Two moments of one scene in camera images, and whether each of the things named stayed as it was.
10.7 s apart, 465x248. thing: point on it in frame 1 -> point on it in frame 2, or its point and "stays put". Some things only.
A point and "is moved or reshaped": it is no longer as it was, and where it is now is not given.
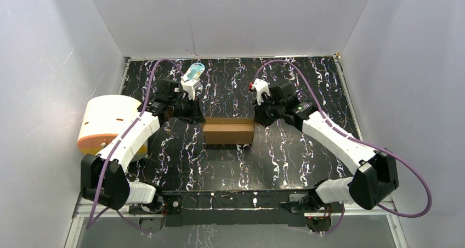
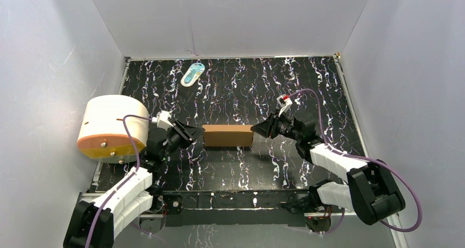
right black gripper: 258,116 -> 267,128
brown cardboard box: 228,130 is moved or reshaped
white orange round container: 103,118 stays put
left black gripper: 194,111 -> 182,135
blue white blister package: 194,72 stays put
